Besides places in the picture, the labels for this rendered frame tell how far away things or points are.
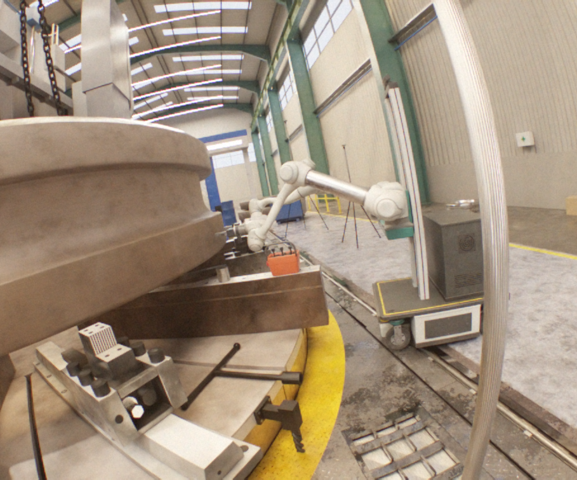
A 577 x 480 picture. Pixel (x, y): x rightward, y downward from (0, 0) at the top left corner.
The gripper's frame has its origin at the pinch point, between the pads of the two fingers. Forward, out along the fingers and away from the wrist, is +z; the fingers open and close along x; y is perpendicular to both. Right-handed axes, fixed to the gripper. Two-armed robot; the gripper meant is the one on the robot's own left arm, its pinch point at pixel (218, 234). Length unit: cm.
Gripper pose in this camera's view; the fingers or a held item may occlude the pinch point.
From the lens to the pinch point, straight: 238.6
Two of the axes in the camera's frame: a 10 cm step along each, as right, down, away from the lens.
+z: -9.8, 1.8, 0.5
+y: -1.9, -9.7, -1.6
